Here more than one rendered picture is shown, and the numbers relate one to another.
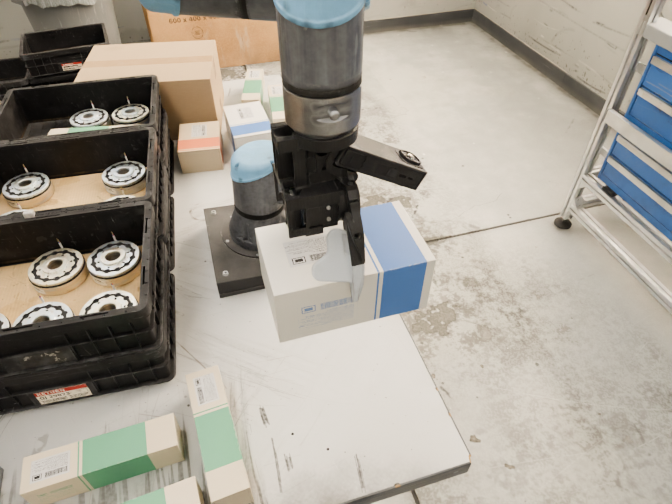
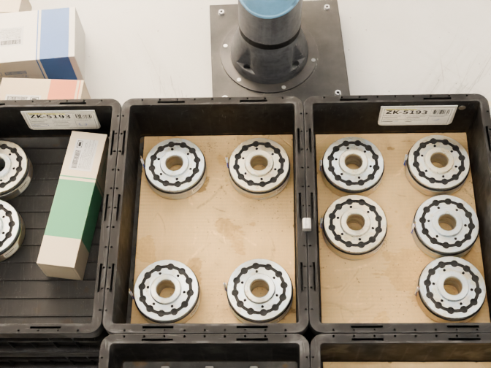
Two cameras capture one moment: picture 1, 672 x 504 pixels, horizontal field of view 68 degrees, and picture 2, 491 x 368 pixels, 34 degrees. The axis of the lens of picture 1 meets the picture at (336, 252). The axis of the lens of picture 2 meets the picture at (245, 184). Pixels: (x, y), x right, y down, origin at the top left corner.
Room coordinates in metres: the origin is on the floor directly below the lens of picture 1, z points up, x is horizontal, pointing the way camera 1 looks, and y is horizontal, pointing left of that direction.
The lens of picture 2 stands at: (0.68, 1.09, 2.07)
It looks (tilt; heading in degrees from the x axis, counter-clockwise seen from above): 64 degrees down; 289
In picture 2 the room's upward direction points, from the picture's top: 5 degrees counter-clockwise
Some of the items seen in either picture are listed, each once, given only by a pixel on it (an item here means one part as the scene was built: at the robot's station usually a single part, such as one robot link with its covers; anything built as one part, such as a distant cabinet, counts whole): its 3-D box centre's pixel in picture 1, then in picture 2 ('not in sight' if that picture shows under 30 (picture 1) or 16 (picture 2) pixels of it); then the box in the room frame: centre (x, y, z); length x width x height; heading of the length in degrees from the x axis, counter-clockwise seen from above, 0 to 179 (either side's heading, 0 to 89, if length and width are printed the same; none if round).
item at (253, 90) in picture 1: (253, 91); not in sight; (1.68, 0.30, 0.73); 0.24 x 0.06 x 0.06; 3
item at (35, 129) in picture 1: (86, 127); (28, 224); (1.20, 0.68, 0.87); 0.40 x 0.30 x 0.11; 103
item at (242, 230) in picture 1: (260, 215); (269, 37); (0.91, 0.18, 0.80); 0.15 x 0.15 x 0.10
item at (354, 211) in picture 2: (55, 264); (355, 222); (0.68, 0.55, 0.86); 0.05 x 0.05 x 0.01
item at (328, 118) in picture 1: (323, 104); not in sight; (0.44, 0.01, 1.33); 0.08 x 0.08 x 0.05
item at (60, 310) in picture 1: (42, 324); (446, 223); (0.54, 0.52, 0.86); 0.10 x 0.10 x 0.01
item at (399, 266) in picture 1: (342, 268); not in sight; (0.45, -0.01, 1.10); 0.20 x 0.12 x 0.09; 107
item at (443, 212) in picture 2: (41, 322); (447, 222); (0.54, 0.52, 0.86); 0.05 x 0.05 x 0.01
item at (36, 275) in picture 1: (56, 266); (355, 223); (0.68, 0.55, 0.86); 0.10 x 0.10 x 0.01
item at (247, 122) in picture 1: (249, 131); (30, 49); (1.39, 0.27, 0.74); 0.20 x 0.12 x 0.09; 19
